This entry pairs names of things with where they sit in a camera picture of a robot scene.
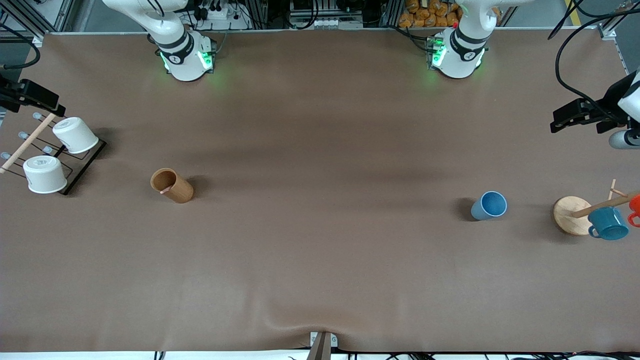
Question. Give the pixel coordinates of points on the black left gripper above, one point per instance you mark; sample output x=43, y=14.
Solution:
x=606, y=105

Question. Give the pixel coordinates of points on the white power strip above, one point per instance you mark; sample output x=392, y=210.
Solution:
x=216, y=13

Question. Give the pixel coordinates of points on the aluminium frame profile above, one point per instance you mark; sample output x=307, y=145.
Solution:
x=35, y=17
x=612, y=42

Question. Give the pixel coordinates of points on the orange mug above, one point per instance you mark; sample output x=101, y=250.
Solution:
x=635, y=206

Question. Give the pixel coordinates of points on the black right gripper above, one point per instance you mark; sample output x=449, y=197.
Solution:
x=10, y=95

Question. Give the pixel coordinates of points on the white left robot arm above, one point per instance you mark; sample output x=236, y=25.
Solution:
x=462, y=50

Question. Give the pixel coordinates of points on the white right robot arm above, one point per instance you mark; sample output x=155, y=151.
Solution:
x=185, y=55

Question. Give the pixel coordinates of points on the teal enamel mug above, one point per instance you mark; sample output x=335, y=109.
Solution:
x=607, y=222

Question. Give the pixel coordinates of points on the white upturned cup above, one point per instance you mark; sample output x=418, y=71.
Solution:
x=76, y=135
x=45, y=174

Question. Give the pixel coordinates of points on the light blue cup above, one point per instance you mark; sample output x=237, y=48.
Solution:
x=490, y=206

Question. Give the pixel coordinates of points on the brown table mat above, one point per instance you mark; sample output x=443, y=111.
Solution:
x=320, y=270

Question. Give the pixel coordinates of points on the wooden cylinder holder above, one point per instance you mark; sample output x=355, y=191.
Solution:
x=175, y=186

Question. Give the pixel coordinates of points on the orange bread roll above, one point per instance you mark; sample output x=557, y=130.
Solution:
x=429, y=21
x=412, y=5
x=441, y=21
x=406, y=20

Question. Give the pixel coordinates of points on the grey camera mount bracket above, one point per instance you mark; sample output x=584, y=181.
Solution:
x=321, y=346

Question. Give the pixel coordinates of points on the wooden mug tree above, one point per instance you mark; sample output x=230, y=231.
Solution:
x=570, y=215

